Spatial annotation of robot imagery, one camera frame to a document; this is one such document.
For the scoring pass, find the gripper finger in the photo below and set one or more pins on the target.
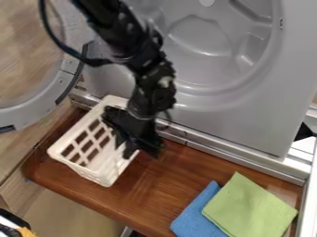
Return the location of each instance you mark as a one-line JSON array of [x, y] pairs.
[[153, 150], [129, 152]]

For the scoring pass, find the white basket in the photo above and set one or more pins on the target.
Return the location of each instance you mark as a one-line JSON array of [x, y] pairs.
[[88, 145]]

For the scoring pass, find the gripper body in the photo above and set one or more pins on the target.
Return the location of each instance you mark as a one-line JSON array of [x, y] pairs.
[[134, 128]]

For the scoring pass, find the green cloth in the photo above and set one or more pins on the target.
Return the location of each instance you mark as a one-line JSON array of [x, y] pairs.
[[249, 208]]

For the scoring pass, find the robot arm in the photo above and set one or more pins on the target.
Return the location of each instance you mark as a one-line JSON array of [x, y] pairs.
[[124, 37]]

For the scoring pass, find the blue cloth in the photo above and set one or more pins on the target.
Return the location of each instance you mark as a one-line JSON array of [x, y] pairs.
[[197, 217]]

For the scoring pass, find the washing machine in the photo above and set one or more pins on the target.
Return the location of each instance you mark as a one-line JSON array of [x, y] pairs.
[[231, 68]]

